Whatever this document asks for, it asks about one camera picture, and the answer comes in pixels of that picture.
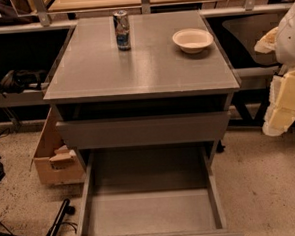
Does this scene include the grey drawer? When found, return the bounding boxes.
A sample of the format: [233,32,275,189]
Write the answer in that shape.
[56,111,230,149]
[77,144,244,236]

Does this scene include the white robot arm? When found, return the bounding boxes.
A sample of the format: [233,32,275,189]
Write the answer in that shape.
[254,3,295,137]

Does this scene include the grey drawer cabinet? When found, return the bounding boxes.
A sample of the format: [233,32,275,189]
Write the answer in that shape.
[38,7,245,164]

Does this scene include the grey top drawer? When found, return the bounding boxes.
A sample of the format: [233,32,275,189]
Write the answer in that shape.
[56,111,230,149]

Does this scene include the white paper bowl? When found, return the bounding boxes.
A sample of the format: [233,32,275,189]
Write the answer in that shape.
[172,28,214,54]

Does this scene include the silver blue soda can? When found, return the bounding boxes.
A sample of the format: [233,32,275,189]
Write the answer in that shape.
[113,9,131,50]

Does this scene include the cardboard box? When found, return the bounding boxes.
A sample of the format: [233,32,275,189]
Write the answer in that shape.
[33,110,86,185]

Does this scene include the black headphones on shelf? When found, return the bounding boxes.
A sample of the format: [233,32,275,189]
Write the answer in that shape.
[0,69,47,96]

